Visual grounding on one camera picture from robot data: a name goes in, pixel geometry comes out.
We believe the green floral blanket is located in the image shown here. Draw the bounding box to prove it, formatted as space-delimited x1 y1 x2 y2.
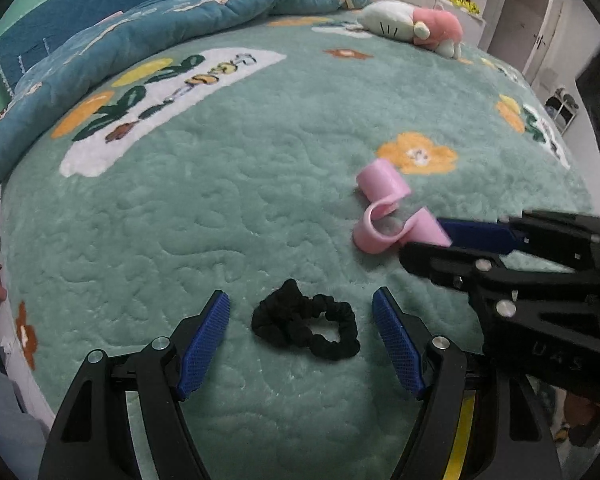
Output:
0 7 597 480

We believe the white door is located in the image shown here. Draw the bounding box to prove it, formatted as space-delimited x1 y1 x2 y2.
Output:
522 0 567 87

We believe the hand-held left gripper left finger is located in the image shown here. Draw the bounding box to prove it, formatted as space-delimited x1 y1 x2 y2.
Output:
37 290 232 480

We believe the white shelf unit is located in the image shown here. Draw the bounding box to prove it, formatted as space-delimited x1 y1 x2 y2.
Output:
432 0 507 52

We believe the black hair scrunchie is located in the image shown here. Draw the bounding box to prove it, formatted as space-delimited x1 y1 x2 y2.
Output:
251 278 362 362

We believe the pink curled plastic strip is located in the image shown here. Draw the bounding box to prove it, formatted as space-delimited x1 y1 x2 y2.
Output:
352 158 453 254

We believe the white and pink plush toy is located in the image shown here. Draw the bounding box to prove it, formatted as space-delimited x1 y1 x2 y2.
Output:
356 0 465 60

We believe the shoe rack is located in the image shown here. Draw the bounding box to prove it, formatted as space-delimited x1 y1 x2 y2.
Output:
545 87 581 136

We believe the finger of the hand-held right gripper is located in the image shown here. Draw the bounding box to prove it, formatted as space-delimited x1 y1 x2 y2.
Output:
437 215 531 256
399 241 512 292

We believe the blue floral quilt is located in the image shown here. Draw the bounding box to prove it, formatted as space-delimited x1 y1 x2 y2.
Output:
0 0 376 186

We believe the yellow toy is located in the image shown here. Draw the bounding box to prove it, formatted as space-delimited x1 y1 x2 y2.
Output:
440 0 484 15

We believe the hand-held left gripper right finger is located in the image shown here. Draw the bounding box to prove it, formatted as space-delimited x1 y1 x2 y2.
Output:
371 287 563 480

